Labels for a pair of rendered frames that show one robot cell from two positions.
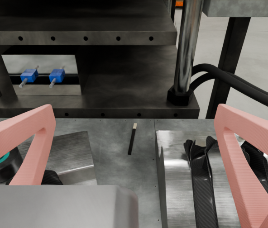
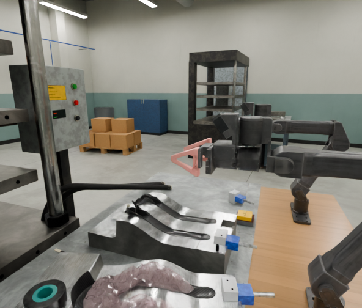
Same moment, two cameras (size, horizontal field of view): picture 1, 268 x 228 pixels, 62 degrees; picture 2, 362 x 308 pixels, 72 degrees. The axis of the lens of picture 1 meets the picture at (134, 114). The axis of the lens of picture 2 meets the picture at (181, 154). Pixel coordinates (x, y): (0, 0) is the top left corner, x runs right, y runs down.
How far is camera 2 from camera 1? 61 cm
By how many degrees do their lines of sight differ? 66
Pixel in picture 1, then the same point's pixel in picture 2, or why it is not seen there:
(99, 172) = not seen: hidden behind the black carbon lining
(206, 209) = (159, 226)
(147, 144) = (83, 249)
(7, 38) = not seen: outside the picture
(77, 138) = (63, 258)
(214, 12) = not seen: hidden behind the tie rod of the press
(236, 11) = (63, 146)
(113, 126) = (41, 263)
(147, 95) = (27, 235)
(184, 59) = (55, 185)
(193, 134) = (108, 219)
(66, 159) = (79, 265)
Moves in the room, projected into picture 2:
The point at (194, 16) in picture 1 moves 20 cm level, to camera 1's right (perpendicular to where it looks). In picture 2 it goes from (54, 154) to (86, 144)
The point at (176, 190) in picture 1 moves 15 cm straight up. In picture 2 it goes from (145, 227) to (144, 185)
